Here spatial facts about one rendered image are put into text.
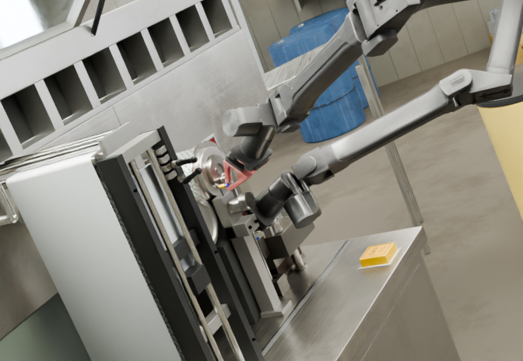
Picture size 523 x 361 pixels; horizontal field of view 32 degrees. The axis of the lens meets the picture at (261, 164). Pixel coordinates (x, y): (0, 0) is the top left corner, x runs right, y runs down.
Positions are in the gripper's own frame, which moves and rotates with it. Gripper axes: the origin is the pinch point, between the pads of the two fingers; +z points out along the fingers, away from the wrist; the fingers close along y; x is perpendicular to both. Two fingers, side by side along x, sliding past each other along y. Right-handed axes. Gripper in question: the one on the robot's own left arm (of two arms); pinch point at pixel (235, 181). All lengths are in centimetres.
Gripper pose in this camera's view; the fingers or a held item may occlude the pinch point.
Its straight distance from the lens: 200.7
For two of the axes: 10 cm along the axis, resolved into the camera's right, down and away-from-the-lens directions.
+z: -4.0, 7.4, 5.4
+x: -8.1, -5.6, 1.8
